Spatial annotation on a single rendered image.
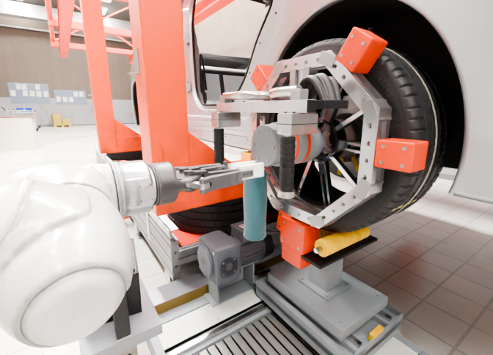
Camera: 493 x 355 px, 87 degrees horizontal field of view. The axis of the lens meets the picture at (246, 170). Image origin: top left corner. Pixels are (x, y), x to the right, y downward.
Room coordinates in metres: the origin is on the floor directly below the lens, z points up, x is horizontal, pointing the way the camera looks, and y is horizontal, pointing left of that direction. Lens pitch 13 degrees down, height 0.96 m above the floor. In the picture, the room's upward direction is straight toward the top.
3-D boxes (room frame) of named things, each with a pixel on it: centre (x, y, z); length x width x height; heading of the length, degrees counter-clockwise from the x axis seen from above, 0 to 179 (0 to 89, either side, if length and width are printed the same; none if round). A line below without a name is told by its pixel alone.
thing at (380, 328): (0.99, -0.34, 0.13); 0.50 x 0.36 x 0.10; 35
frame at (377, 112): (0.89, -0.20, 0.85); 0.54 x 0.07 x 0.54; 35
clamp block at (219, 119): (0.92, 0.07, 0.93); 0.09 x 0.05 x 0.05; 125
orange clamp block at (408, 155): (0.64, -0.38, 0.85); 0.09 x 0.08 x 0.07; 35
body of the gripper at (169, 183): (0.46, 0.13, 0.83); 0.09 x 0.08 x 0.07; 125
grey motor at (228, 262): (1.13, 0.01, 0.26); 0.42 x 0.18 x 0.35; 125
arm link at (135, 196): (0.42, 0.19, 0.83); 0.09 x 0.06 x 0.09; 35
